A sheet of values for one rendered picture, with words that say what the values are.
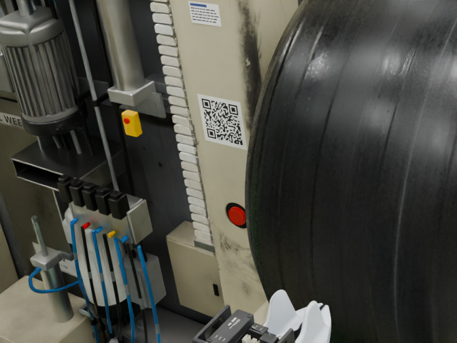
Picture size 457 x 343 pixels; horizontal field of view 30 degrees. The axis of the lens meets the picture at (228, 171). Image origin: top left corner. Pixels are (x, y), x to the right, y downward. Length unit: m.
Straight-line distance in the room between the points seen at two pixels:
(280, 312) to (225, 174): 0.47
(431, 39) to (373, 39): 0.06
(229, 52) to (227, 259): 0.37
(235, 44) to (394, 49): 0.30
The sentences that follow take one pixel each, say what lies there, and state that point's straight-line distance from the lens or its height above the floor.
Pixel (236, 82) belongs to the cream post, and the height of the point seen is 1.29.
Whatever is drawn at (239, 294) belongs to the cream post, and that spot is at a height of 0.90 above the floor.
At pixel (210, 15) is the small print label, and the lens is 1.13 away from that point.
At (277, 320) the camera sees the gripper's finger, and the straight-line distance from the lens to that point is 0.81.
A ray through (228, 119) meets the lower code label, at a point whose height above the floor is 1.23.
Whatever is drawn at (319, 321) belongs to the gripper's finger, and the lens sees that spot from 0.80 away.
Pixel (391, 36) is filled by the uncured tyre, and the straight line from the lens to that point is 0.89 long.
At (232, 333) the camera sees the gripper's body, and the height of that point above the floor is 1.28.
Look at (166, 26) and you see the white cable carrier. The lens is 1.20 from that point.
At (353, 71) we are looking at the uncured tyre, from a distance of 0.89.
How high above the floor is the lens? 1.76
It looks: 30 degrees down
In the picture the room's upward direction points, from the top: 9 degrees counter-clockwise
